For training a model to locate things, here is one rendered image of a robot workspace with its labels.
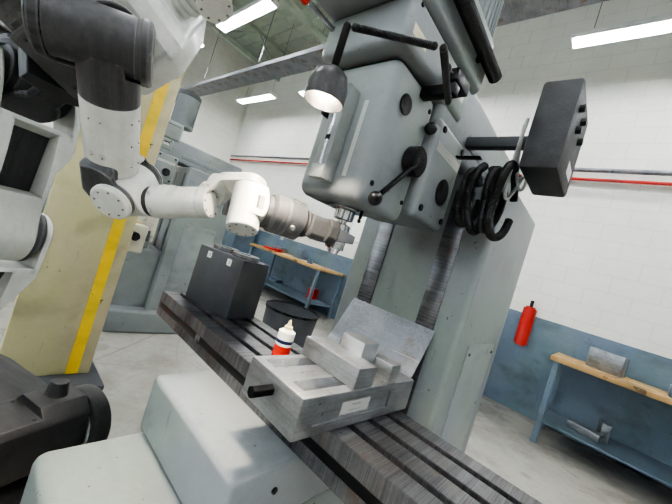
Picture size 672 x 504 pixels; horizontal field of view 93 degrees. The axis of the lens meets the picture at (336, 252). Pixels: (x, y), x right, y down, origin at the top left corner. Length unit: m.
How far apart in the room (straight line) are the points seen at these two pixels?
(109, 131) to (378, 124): 0.50
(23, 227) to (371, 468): 0.90
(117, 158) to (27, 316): 1.75
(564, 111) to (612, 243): 4.05
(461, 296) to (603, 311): 3.85
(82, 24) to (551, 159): 0.87
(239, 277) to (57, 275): 1.48
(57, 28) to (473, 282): 0.99
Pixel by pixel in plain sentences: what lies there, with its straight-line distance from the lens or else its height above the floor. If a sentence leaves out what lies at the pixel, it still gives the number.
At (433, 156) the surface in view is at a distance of 0.86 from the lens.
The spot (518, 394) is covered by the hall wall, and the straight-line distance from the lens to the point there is 4.90.
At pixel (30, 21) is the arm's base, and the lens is 0.66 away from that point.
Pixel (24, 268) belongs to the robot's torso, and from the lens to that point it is 1.09.
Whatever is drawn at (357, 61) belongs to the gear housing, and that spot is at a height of 1.63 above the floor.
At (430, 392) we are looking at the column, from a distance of 1.04.
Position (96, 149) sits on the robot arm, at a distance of 0.74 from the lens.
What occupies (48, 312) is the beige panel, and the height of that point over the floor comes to 0.41.
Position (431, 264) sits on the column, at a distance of 1.04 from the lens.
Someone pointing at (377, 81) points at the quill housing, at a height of 1.57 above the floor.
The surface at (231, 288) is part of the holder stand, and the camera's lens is 1.03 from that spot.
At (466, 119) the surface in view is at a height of 1.67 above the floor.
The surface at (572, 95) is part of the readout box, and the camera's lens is 0.93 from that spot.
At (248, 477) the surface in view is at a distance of 0.63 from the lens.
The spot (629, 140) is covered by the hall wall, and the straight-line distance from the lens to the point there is 5.33.
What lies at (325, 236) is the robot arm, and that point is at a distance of 0.71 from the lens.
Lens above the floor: 1.19
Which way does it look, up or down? level
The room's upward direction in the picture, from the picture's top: 17 degrees clockwise
